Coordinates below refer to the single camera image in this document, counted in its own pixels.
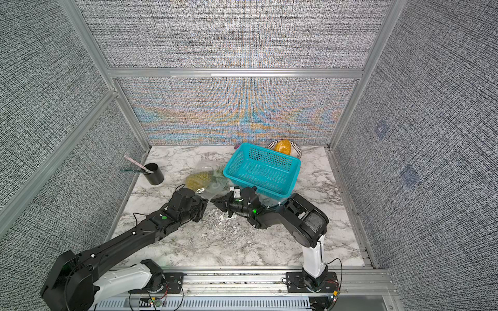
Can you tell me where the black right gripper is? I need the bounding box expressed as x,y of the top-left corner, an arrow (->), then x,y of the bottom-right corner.
211,191 -> 254,218

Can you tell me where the clear zip-top bag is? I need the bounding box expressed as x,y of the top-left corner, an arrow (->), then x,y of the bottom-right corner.
184,161 -> 229,200

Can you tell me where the yellow toy pineapple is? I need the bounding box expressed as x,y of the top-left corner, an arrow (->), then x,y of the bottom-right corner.
184,170 -> 216,193

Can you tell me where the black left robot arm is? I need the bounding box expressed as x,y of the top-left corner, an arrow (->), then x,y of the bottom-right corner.
40,187 -> 209,310

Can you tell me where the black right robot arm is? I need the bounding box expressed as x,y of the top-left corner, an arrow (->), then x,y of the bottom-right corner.
211,187 -> 329,292

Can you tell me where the teal plastic perforated basket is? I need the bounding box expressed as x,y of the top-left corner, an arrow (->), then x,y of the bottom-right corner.
223,143 -> 302,200

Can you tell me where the orange round fruit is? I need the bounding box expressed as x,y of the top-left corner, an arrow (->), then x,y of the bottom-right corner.
273,139 -> 293,156

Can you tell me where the patterned black white bowl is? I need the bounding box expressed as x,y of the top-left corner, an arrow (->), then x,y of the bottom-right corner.
267,139 -> 302,159

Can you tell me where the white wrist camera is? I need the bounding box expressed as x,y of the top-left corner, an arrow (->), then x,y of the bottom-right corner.
230,186 -> 241,199

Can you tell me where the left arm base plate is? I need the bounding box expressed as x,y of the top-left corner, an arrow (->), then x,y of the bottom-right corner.
128,272 -> 184,294

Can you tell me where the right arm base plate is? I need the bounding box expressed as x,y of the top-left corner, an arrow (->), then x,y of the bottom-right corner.
283,270 -> 340,294

